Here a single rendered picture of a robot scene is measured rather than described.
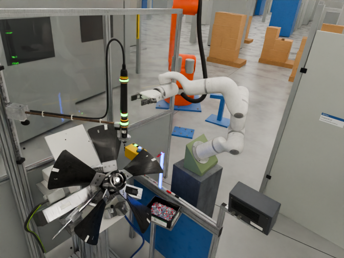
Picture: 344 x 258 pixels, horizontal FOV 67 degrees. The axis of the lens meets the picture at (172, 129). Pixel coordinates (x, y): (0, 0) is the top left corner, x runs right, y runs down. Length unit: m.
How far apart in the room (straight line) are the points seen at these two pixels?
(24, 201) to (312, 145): 2.54
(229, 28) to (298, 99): 6.74
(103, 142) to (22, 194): 0.70
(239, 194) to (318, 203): 1.74
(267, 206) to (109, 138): 0.99
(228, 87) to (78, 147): 1.03
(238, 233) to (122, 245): 1.22
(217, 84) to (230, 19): 7.85
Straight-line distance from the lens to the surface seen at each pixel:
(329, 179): 3.05
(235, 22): 9.26
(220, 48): 9.47
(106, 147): 1.65
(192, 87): 1.55
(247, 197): 1.57
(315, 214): 3.31
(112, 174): 1.57
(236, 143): 1.84
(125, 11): 2.24
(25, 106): 1.71
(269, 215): 1.53
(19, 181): 2.00
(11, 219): 2.39
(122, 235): 2.88
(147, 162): 1.77
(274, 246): 3.10
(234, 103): 1.53
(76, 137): 1.84
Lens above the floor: 2.24
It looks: 29 degrees down
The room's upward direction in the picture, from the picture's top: 5 degrees clockwise
